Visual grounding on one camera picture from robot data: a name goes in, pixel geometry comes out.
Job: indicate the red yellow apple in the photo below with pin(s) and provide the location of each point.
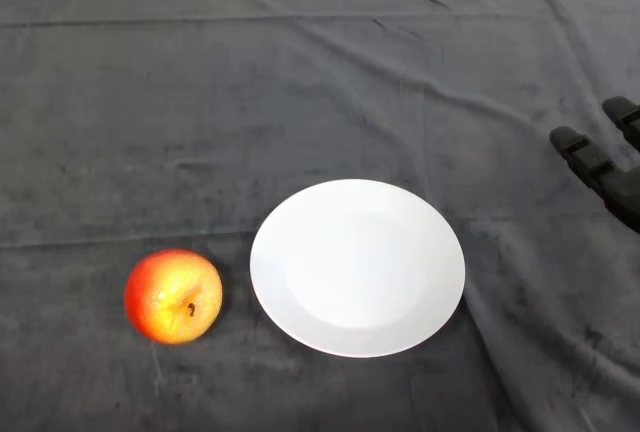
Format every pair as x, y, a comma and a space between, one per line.
170, 292

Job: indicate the black cloth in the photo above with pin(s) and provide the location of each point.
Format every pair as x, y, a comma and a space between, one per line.
320, 102

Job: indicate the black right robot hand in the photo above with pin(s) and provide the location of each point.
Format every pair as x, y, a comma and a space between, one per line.
620, 187

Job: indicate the white round plate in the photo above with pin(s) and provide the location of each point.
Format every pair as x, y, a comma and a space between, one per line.
357, 272

